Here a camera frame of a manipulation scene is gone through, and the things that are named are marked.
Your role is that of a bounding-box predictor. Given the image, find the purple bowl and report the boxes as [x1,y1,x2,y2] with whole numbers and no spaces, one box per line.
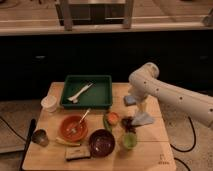
[89,129,115,158]

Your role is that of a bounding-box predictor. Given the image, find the yellow toy banana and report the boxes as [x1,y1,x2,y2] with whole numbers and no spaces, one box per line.
[55,137,81,147]

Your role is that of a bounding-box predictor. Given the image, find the dark red toy grapes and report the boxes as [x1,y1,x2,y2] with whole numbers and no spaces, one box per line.
[121,117,136,133]

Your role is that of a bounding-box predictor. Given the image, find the orange bowl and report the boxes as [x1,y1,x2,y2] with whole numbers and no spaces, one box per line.
[58,115,88,142]

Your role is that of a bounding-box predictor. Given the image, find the orange toy fruit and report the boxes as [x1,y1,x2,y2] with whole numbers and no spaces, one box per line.
[107,112,119,125]

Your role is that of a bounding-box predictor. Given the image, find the blue sponge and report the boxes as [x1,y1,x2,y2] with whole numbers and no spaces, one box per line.
[124,95,136,106]

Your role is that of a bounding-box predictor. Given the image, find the spoon in orange bowl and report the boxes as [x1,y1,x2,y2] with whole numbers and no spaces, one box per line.
[69,108,91,134]

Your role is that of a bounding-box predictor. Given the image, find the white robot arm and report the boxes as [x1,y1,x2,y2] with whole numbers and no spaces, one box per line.
[129,62,213,130]

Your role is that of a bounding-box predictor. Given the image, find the green cup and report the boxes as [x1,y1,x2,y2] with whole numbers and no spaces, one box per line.
[123,132,137,150]

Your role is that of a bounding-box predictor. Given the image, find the metal cup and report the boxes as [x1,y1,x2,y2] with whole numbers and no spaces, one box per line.
[31,129,49,147]

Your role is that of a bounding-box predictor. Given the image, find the white cup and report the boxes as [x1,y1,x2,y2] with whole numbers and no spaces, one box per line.
[41,95,57,112]

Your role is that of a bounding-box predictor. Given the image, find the grey blue cloth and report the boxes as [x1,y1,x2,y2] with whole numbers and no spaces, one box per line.
[131,111,155,126]

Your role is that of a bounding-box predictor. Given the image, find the green plastic tray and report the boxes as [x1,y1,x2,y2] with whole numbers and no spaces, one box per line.
[60,75,113,109]

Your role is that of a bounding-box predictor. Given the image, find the wooden chair legs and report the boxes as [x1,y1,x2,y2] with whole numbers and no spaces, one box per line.
[55,0,134,31]

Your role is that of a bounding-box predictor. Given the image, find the black pole left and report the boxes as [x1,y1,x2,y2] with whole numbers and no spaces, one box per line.
[18,119,36,171]

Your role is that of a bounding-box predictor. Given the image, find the green toy vegetable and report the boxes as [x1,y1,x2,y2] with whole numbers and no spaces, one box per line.
[103,114,112,133]

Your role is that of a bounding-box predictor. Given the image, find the black cable right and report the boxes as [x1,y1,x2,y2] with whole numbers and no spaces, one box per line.
[170,116,198,171]

